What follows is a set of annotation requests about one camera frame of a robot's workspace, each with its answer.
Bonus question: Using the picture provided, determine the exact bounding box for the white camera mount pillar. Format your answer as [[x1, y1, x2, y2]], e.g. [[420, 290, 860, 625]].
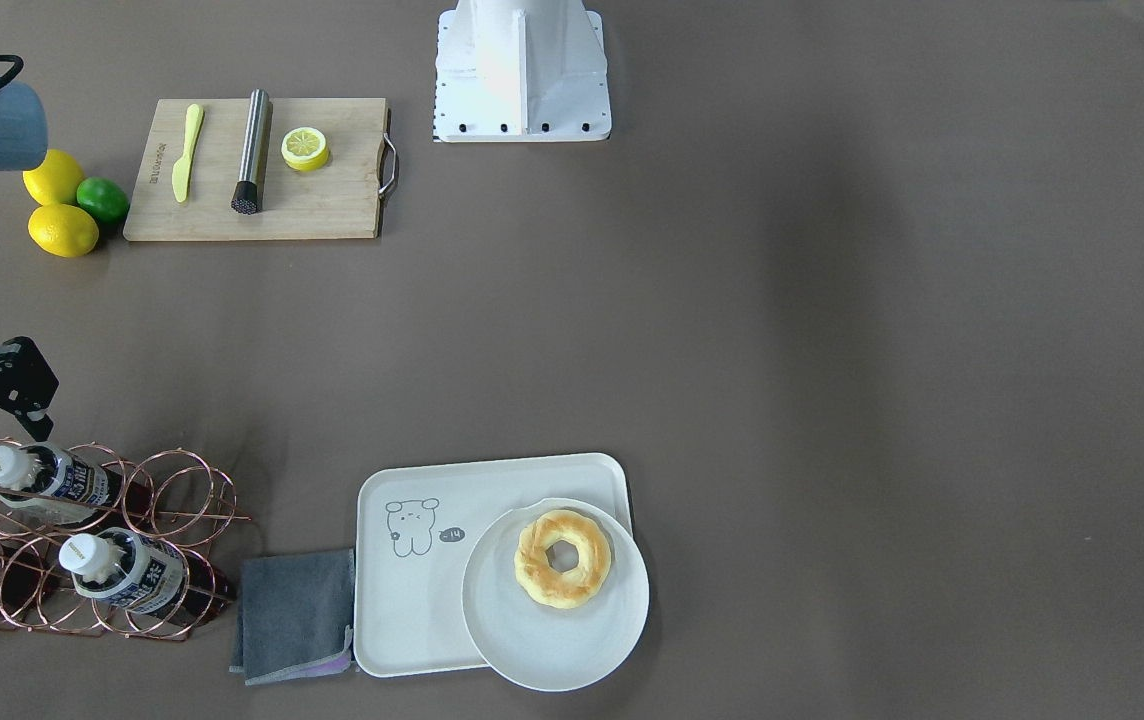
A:
[[432, 1, 613, 143]]

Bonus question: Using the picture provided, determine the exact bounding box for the yellow glazed donut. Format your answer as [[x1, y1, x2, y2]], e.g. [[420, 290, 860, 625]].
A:
[[513, 509, 614, 610]]

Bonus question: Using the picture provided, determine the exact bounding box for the green lime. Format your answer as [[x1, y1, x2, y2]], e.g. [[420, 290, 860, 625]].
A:
[[76, 177, 130, 226]]

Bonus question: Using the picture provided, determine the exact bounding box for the white rectangular tray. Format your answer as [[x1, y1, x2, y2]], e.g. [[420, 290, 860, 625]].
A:
[[353, 452, 631, 677]]

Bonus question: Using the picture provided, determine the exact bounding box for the yellow lemon near board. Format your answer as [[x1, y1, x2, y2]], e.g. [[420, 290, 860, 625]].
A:
[[27, 204, 100, 258]]

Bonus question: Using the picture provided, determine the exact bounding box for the yellow lemon half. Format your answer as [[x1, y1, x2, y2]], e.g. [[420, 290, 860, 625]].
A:
[[280, 126, 329, 172]]

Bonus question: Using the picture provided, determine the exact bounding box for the tea bottle white cap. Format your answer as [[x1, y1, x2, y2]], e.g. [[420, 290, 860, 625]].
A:
[[0, 443, 153, 527]]

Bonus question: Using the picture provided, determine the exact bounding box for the grey folded cloth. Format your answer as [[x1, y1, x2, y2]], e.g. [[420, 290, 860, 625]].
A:
[[229, 548, 353, 685]]

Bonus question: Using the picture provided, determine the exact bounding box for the yellow plastic knife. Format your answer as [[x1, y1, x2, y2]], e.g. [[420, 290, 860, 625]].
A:
[[170, 102, 205, 204]]

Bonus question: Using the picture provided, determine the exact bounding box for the wooden cutting board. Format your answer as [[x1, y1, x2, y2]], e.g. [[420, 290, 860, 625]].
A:
[[124, 96, 397, 242]]

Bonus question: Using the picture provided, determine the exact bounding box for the copper wire bottle rack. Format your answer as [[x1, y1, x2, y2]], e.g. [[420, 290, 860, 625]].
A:
[[0, 440, 243, 641]]

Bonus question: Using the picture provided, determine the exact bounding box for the tea bottle lower rack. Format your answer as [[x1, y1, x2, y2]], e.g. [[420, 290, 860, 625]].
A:
[[57, 527, 237, 626]]

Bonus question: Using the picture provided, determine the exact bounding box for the yellow lemon far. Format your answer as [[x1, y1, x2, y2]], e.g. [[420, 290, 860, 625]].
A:
[[22, 149, 86, 206]]

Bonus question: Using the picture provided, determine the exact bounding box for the white round plate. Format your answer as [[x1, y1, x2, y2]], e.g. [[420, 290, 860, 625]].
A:
[[462, 498, 650, 693]]

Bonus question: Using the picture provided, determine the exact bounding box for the steel muddler with black tip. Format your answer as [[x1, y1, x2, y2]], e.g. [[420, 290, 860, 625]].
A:
[[230, 88, 272, 215]]

